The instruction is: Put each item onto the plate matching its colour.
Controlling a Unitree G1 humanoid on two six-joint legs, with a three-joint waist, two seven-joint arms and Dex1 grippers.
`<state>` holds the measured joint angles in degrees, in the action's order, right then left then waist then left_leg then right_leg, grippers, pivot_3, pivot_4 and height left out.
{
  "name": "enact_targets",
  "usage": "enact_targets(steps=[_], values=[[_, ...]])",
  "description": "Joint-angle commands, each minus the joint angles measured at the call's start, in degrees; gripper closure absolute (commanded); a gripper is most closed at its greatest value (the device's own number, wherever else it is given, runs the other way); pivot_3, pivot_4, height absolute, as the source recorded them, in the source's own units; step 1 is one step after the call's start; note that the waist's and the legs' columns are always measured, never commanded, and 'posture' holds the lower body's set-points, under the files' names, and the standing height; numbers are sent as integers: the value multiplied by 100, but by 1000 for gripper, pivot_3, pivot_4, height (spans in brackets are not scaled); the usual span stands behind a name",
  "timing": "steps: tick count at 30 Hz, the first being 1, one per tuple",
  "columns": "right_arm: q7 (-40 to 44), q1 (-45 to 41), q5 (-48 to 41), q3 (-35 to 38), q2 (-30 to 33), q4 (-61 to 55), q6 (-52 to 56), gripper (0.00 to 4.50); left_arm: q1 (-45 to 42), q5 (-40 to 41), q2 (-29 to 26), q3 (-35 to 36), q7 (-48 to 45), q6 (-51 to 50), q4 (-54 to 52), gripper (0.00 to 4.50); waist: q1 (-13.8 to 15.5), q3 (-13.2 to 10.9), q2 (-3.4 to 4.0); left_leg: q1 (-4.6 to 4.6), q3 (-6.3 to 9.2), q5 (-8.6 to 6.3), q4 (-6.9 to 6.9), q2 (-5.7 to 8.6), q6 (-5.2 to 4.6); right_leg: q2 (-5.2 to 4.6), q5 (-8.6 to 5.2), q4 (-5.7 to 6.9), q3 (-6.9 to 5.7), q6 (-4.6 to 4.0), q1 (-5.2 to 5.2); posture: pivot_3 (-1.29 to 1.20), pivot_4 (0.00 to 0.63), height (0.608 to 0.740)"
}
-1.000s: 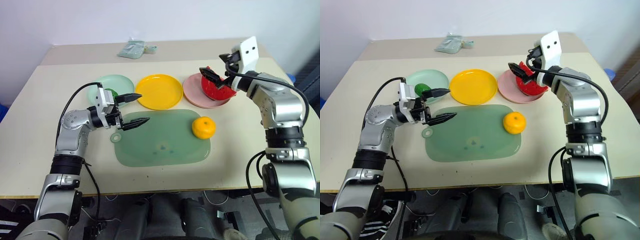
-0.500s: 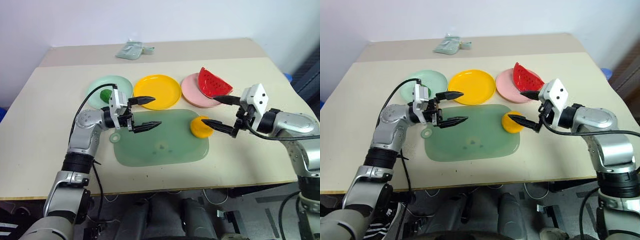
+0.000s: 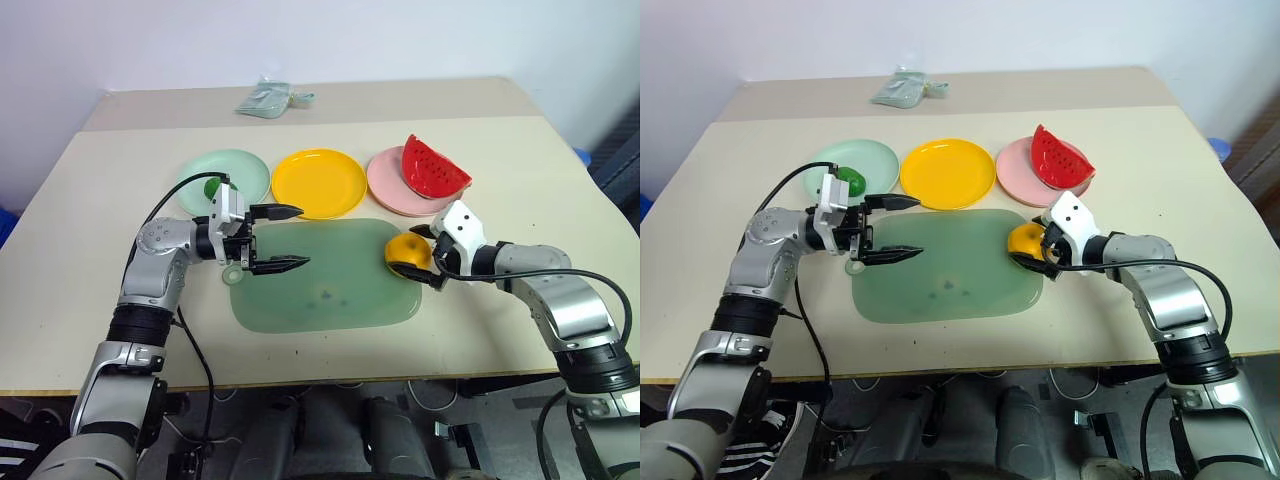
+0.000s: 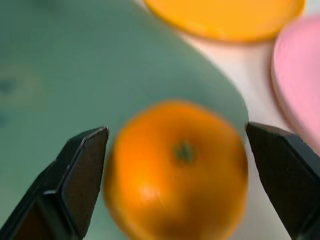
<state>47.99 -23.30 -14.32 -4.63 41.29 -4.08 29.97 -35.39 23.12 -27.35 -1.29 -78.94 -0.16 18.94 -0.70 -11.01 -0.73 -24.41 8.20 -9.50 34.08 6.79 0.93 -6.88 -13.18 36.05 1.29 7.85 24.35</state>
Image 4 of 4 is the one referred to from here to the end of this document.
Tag pink plate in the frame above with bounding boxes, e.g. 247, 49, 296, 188
270, 14, 320, 151

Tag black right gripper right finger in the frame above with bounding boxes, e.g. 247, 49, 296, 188
245, 121, 320, 240

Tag green plate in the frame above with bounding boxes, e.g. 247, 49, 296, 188
0, 0, 250, 240

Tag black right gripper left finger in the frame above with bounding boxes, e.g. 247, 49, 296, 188
0, 126, 110, 240

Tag orange plate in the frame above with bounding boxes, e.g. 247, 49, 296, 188
142, 0, 306, 43

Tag orange mandarin fruit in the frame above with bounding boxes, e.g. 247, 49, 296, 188
102, 99, 250, 240

